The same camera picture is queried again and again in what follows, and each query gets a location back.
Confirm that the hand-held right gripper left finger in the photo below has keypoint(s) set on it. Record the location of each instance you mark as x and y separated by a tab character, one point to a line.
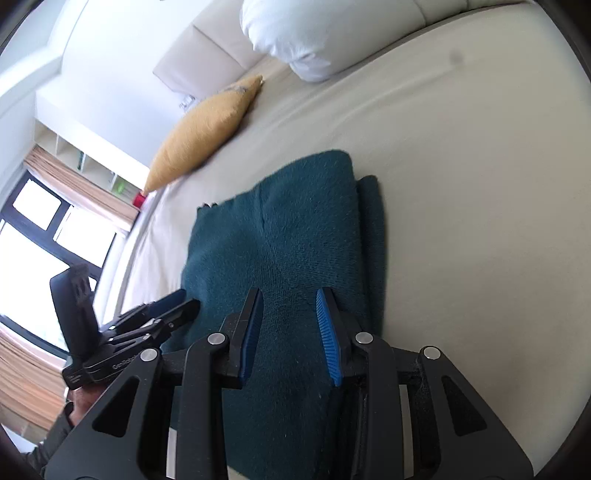
251	339

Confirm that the green container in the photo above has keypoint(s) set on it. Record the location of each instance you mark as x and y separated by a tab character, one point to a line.
120	187

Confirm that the yellow throw pillow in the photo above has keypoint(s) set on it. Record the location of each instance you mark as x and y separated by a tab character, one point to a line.
203	129

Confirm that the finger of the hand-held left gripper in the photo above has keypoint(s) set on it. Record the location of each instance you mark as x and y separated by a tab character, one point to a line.
171	299
159	318

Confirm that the red box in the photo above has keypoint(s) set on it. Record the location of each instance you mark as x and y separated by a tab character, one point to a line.
139	200

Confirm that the black framed window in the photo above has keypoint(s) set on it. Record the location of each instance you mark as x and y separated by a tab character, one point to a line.
41	240

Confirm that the teal knitted sweater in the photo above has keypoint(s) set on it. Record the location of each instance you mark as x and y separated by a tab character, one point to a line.
286	240

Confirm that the white pillow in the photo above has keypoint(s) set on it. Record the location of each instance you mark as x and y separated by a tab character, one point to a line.
323	32

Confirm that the person's left forearm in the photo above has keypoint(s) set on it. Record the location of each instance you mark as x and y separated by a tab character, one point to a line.
53	443

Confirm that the brown curtain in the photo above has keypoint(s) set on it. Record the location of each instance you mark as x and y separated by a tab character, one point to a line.
78	187
27	378

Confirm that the white wall shelf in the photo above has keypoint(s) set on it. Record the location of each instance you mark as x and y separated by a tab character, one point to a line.
99	168

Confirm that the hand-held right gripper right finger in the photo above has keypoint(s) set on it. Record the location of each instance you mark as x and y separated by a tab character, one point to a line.
326	333

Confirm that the cream upholstered headboard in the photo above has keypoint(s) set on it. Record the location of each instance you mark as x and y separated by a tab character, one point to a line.
207	50

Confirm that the bed with cream sheet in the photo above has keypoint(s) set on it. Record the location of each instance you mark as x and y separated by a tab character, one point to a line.
461	184

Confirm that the person's left hand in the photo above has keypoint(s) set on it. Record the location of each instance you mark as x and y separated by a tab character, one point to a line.
85	406

